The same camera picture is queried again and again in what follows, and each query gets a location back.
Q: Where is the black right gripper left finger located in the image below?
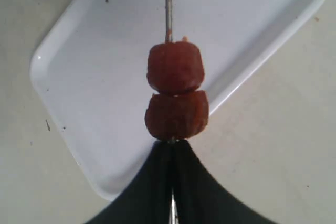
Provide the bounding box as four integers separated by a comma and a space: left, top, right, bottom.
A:
87, 141, 172, 223

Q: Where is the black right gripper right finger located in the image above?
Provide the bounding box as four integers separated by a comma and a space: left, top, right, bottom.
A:
173, 141, 268, 223

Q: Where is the white rectangular plastic tray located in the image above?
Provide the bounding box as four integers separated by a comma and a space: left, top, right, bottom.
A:
30, 0, 325, 201

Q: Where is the thin metal skewer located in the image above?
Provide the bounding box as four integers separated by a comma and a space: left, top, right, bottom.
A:
165, 0, 179, 224

